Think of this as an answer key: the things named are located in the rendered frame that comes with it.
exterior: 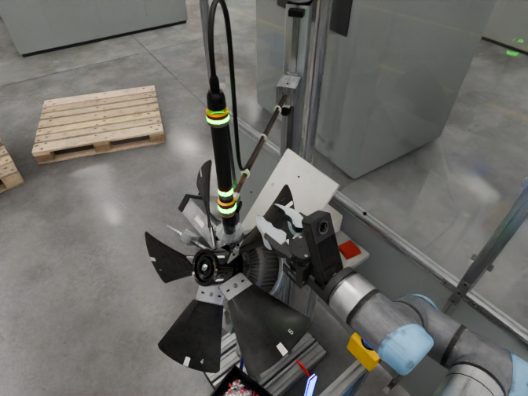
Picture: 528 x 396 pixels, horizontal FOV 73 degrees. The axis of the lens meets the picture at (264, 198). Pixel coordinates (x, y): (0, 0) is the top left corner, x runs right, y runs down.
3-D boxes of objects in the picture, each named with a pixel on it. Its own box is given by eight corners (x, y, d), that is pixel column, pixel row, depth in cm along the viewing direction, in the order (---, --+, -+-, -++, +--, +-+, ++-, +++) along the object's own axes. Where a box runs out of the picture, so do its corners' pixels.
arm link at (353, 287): (350, 307, 54) (384, 279, 58) (328, 287, 57) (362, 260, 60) (342, 330, 60) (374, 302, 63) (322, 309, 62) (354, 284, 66)
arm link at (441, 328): (449, 355, 64) (432, 374, 55) (391, 318, 71) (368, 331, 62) (468, 317, 62) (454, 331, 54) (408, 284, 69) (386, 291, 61)
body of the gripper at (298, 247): (278, 269, 70) (322, 314, 63) (280, 241, 64) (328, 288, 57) (307, 249, 73) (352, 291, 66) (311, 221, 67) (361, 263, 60)
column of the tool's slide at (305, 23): (276, 285, 248) (290, -2, 121) (287, 288, 246) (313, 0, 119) (274, 293, 243) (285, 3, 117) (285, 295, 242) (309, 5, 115)
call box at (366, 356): (375, 321, 127) (383, 306, 119) (399, 343, 121) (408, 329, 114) (345, 350, 120) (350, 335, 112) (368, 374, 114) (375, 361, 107)
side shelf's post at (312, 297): (306, 323, 228) (321, 240, 170) (311, 328, 226) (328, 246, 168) (302, 326, 226) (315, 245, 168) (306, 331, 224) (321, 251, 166)
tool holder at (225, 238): (225, 214, 99) (221, 189, 92) (249, 220, 97) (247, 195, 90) (212, 240, 92) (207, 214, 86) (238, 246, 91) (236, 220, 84)
